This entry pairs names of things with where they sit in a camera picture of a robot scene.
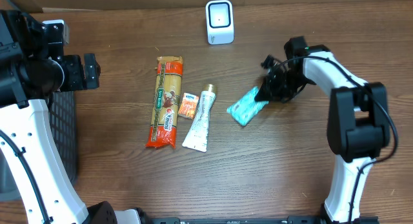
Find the teal snack packet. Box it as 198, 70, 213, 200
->
227, 87, 269, 127

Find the orange tissue pack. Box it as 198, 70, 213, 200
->
178, 93, 199, 119

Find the white tube gold cap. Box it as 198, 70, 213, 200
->
182, 84, 217, 152

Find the spaghetti packet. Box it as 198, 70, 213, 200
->
146, 56, 183, 148

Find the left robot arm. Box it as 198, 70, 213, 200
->
1, 10, 142, 224

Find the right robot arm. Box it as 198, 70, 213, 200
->
255, 36, 394, 223

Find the white barcode scanner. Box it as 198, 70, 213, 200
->
205, 0, 234, 45

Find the grey plastic basket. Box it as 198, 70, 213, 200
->
1, 92, 78, 202

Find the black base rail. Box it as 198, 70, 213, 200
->
141, 216, 380, 224

